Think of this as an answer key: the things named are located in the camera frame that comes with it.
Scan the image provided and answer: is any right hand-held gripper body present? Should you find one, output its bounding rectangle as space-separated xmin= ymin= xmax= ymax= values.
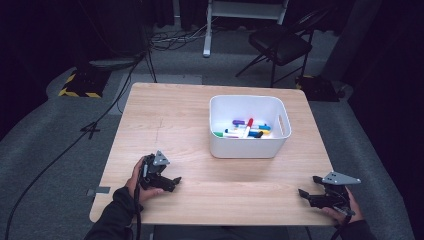
xmin=308 ymin=171 xmax=362 ymax=217

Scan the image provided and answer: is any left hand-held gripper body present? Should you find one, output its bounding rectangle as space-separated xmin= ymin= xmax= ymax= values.
xmin=139 ymin=149 xmax=175 ymax=188

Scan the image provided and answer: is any green marker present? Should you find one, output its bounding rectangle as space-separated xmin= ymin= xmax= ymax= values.
xmin=213 ymin=131 xmax=240 ymax=139

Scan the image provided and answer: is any white plastic bin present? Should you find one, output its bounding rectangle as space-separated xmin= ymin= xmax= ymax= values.
xmin=209 ymin=94 xmax=293 ymax=160

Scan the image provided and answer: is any person's left hand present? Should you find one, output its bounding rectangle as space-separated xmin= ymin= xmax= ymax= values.
xmin=124 ymin=155 xmax=165 ymax=203

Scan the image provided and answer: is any person's right hand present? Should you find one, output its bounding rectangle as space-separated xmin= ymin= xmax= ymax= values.
xmin=320 ymin=186 xmax=365 ymax=226

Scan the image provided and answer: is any grey tape strip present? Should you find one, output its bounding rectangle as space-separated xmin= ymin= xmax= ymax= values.
xmin=86 ymin=186 xmax=111 ymax=197

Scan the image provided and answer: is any yellow black striped base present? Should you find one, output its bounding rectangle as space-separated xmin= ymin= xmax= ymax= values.
xmin=294 ymin=74 xmax=341 ymax=103
xmin=58 ymin=68 xmax=112 ymax=99

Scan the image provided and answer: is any black folding chair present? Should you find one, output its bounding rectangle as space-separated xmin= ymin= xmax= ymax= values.
xmin=234 ymin=7 xmax=329 ymax=88

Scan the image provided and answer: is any white metal stand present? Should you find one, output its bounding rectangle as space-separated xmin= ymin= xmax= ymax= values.
xmin=202 ymin=0 xmax=290 ymax=58

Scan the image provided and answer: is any left hand-held gripper cable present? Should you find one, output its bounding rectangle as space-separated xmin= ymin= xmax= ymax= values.
xmin=133 ymin=181 xmax=144 ymax=240

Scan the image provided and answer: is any long black floor cable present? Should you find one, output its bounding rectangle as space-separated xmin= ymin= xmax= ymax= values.
xmin=3 ymin=49 xmax=149 ymax=240

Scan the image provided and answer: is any tangle of floor cables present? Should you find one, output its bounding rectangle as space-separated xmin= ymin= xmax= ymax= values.
xmin=148 ymin=23 xmax=209 ymax=52

